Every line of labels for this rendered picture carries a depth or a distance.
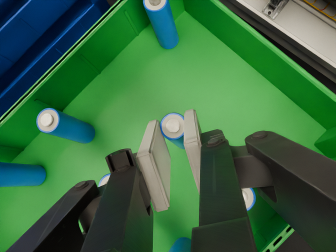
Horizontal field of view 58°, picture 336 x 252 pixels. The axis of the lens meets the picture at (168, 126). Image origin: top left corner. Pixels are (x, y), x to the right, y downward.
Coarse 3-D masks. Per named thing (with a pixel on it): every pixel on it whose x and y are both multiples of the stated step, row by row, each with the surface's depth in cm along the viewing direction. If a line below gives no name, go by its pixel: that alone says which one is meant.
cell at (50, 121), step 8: (40, 112) 21; (48, 112) 21; (56, 112) 21; (40, 120) 21; (48, 120) 21; (56, 120) 21; (64, 120) 22; (72, 120) 23; (80, 120) 25; (40, 128) 21; (48, 128) 21; (56, 128) 21; (64, 128) 22; (72, 128) 23; (80, 128) 24; (88, 128) 26; (64, 136) 23; (72, 136) 24; (80, 136) 25; (88, 136) 26
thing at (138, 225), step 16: (112, 160) 13; (128, 160) 14; (112, 176) 13; (128, 176) 12; (112, 192) 11; (128, 192) 11; (112, 208) 10; (128, 208) 10; (144, 208) 12; (96, 224) 9; (112, 224) 9; (128, 224) 9; (144, 224) 11; (96, 240) 8; (112, 240) 8; (128, 240) 8; (144, 240) 10
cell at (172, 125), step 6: (168, 114) 20; (174, 114) 20; (180, 114) 20; (162, 120) 20; (168, 120) 20; (174, 120) 19; (180, 120) 20; (162, 126) 20; (168, 126) 19; (174, 126) 19; (180, 126) 20; (162, 132) 20; (168, 132) 20; (174, 132) 20; (180, 132) 20; (168, 138) 20; (174, 138) 20; (180, 138) 20; (180, 144) 22
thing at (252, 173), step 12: (204, 132) 17; (216, 132) 16; (240, 156) 12; (252, 156) 12; (240, 168) 12; (252, 168) 12; (264, 168) 12; (240, 180) 12; (252, 180) 12; (264, 180) 12
